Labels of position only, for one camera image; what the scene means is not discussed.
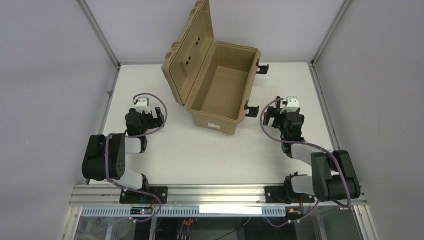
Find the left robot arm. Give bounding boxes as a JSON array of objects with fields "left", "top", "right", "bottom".
[{"left": 81, "top": 107, "right": 165, "bottom": 192}]

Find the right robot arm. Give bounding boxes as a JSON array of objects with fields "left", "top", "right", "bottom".
[{"left": 260, "top": 106, "right": 361, "bottom": 207}]

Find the black bin latch near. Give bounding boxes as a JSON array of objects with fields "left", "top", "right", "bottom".
[{"left": 243, "top": 100, "right": 260, "bottom": 118}]

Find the black bin latch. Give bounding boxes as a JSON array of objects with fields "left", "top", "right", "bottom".
[
  {"left": 255, "top": 59, "right": 269, "bottom": 75},
  {"left": 243, "top": 100, "right": 260, "bottom": 118}
]

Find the black bin latch far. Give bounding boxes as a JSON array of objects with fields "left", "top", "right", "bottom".
[{"left": 255, "top": 59, "right": 269, "bottom": 75}]

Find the tan plastic tool bin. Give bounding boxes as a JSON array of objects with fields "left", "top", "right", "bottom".
[{"left": 161, "top": 0, "right": 261, "bottom": 135}]

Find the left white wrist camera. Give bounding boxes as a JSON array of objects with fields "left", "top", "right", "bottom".
[{"left": 132, "top": 96, "right": 151, "bottom": 114}]

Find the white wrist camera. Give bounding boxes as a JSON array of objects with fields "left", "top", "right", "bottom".
[
  {"left": 132, "top": 96, "right": 151, "bottom": 114},
  {"left": 280, "top": 96, "right": 300, "bottom": 114}
]

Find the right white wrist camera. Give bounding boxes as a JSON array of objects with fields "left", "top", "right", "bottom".
[{"left": 280, "top": 96, "right": 300, "bottom": 114}]

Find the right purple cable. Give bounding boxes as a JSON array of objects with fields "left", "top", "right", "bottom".
[{"left": 259, "top": 97, "right": 353, "bottom": 229}]

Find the purple cable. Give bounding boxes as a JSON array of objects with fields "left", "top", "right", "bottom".
[
  {"left": 259, "top": 97, "right": 353, "bottom": 229},
  {"left": 104, "top": 92, "right": 169, "bottom": 223}
]

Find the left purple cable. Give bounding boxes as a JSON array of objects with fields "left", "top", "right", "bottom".
[{"left": 104, "top": 92, "right": 169, "bottom": 223}]

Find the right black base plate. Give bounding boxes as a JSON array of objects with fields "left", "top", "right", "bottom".
[{"left": 264, "top": 185, "right": 315, "bottom": 205}]

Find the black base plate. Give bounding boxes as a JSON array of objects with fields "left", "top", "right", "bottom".
[
  {"left": 264, "top": 185, "right": 315, "bottom": 205},
  {"left": 119, "top": 185, "right": 169, "bottom": 204}
]

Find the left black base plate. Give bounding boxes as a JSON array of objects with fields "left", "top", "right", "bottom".
[{"left": 119, "top": 185, "right": 169, "bottom": 204}]

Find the aluminium front rail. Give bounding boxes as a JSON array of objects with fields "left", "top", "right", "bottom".
[{"left": 68, "top": 184, "right": 367, "bottom": 208}]

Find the white slotted cable duct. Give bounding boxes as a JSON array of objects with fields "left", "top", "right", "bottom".
[{"left": 81, "top": 204, "right": 286, "bottom": 218}]

